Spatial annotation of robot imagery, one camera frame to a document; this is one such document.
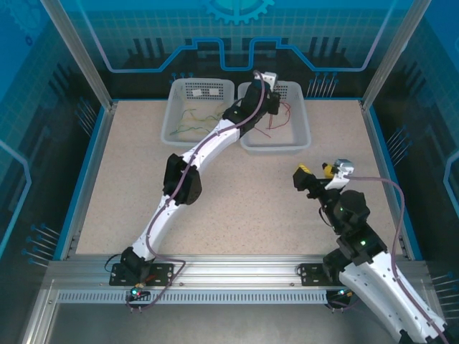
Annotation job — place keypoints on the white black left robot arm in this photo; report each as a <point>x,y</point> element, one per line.
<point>215,143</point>

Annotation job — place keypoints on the plain white perforated basket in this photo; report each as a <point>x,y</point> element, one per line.
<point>287,147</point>

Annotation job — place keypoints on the small LED connector board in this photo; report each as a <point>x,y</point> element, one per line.
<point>340,295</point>
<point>138,294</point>

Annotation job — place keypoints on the white perforated basket with labels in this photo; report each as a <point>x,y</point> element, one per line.
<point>172,138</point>

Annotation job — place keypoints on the aluminium base beam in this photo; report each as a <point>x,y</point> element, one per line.
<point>233,268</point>

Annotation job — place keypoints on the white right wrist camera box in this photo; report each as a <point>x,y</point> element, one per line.
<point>342,166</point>

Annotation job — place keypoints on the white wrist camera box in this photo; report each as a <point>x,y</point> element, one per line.
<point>270,79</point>
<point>342,166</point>

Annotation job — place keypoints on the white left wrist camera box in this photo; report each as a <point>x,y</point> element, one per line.
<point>270,79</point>

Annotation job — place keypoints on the aluminium frame post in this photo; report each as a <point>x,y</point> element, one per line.
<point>394,53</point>
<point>79,53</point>

